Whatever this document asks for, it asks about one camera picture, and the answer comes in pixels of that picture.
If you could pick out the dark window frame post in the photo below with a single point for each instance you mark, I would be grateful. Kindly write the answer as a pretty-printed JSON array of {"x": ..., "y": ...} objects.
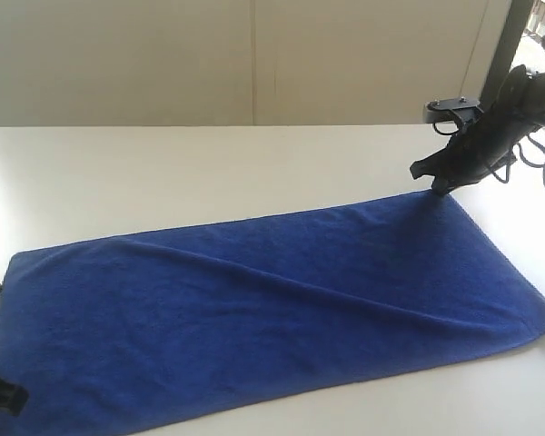
[{"x": 515, "y": 23}]

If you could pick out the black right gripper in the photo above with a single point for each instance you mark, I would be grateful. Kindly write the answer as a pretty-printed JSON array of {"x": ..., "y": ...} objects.
[{"x": 484, "y": 149}]

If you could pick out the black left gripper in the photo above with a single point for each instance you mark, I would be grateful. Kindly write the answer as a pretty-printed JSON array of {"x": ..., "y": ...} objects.
[{"x": 13, "y": 399}]

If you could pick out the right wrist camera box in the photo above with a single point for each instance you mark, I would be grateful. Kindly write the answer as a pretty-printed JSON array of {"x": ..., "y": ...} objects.
[{"x": 458, "y": 110}]

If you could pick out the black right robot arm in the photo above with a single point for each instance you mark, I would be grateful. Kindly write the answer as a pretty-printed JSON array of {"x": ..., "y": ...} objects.
[{"x": 521, "y": 90}]

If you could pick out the blue microfiber towel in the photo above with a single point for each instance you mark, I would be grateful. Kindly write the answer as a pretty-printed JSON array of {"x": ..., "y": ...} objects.
[{"x": 133, "y": 332}]

